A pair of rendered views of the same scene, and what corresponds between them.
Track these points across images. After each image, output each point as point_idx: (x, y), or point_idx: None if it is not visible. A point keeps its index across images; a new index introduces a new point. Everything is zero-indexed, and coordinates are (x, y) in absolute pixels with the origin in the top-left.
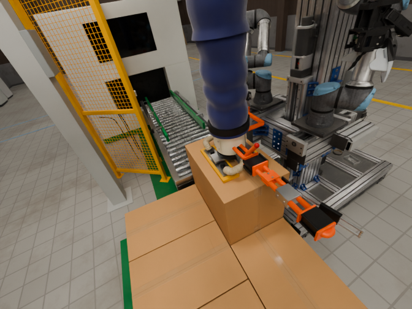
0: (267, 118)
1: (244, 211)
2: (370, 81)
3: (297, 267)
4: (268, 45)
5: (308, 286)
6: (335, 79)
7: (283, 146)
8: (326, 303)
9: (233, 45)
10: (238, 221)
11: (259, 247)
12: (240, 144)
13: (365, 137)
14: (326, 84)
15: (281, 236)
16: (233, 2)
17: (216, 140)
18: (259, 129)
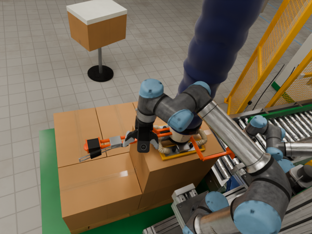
0: (238, 187)
1: (135, 146)
2: (200, 230)
3: (105, 186)
4: (297, 151)
5: (93, 187)
6: None
7: None
8: (82, 192)
9: (185, 75)
10: (133, 146)
11: (123, 168)
12: (171, 132)
13: None
14: (219, 201)
15: (127, 185)
16: (191, 55)
17: None
18: (230, 184)
